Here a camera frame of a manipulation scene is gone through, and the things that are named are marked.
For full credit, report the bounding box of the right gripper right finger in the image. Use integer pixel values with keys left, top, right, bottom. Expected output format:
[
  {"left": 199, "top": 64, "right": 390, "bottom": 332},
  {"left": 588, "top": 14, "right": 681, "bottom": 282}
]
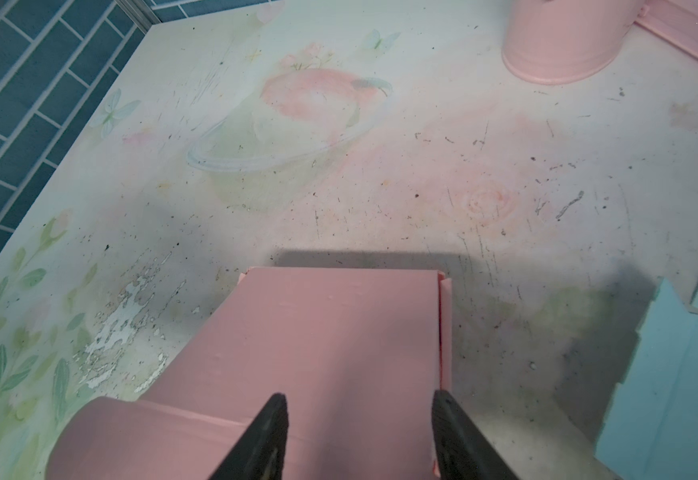
[{"left": 431, "top": 390, "right": 519, "bottom": 480}]

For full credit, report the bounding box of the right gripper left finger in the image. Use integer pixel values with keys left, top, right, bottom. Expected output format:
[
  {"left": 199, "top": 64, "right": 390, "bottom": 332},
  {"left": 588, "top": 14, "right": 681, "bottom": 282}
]
[{"left": 209, "top": 393, "right": 289, "bottom": 480}]

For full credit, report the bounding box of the pink paper box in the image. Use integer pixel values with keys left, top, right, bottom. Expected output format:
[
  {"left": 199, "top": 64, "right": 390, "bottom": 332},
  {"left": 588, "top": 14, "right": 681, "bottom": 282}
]
[{"left": 46, "top": 267, "right": 452, "bottom": 479}]

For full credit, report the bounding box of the light blue flat paper box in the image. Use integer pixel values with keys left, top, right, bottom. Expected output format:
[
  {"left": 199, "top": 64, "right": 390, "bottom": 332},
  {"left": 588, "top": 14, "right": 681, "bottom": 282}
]
[{"left": 595, "top": 280, "right": 698, "bottom": 479}]

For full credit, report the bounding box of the pink metal pencil cup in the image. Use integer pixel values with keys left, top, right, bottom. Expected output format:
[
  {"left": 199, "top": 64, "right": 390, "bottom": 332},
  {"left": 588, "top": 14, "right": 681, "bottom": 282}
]
[{"left": 502, "top": 0, "right": 644, "bottom": 85}]

